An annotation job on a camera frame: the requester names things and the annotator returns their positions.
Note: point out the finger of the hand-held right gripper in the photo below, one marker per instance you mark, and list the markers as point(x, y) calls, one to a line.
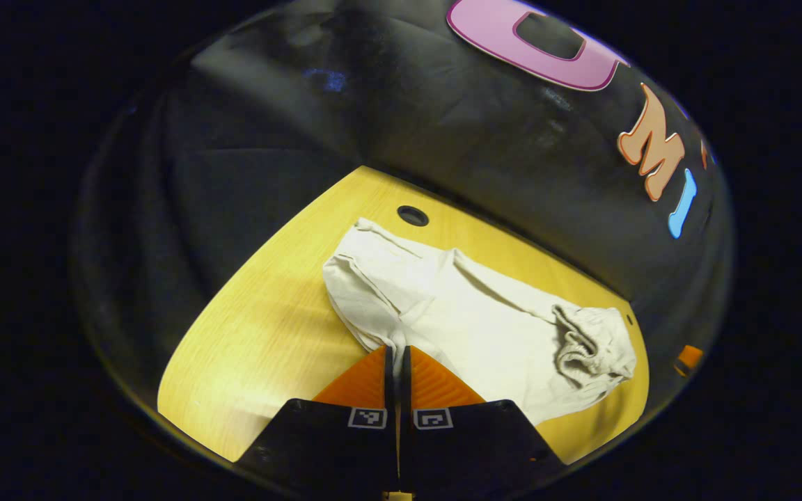
point(688, 359)

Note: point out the white jeans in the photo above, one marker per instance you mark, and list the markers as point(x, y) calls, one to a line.
point(484, 334)

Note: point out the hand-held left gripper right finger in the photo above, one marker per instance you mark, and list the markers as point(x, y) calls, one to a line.
point(470, 445)

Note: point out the black backdrop cloth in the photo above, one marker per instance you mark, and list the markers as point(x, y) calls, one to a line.
point(443, 125)

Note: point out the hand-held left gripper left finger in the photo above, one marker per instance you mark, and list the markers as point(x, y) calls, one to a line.
point(331, 445)

